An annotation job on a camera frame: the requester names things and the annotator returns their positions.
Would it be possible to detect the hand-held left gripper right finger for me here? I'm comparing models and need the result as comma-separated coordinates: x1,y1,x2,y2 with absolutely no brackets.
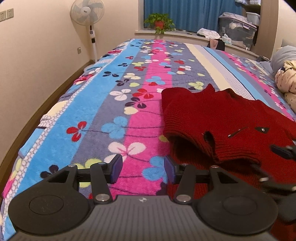
164,155,245,204

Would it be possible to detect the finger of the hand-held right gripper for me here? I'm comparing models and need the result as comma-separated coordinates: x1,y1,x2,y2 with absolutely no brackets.
251,162,278,186
270,144,296,161

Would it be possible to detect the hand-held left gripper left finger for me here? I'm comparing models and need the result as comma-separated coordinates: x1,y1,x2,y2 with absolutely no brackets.
43,154,123,204

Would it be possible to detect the red knitted sweater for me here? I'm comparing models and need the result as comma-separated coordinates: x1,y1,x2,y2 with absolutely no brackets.
161,83,296,239

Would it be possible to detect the white clothes pile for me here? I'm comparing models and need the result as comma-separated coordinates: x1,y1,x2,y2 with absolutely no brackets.
197,28,221,39

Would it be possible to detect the cream star-print quilt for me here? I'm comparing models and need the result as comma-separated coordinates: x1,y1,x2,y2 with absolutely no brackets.
275,60,296,122

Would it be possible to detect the floral striped blanket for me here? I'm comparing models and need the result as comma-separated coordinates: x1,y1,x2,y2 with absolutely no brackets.
0,38,296,241

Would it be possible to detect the grey pillow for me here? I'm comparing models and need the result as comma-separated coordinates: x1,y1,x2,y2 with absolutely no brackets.
270,45,296,75

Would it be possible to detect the wooden shelf unit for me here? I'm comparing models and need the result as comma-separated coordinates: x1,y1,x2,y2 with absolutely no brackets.
254,0,279,52

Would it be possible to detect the clear storage box purple lid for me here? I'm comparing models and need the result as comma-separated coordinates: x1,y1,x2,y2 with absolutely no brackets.
218,13,258,50

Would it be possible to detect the white storage bin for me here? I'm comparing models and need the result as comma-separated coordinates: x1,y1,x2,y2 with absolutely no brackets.
245,11,261,25

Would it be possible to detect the potted green plant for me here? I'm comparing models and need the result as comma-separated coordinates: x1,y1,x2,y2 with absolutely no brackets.
144,13,176,35

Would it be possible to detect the stack of small boxes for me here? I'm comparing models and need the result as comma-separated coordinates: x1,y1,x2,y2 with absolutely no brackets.
235,0,262,6

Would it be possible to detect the blue curtain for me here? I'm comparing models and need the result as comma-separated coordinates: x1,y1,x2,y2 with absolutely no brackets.
143,0,243,33

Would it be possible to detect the white standing fan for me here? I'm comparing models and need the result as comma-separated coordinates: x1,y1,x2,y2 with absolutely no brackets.
70,0,105,72

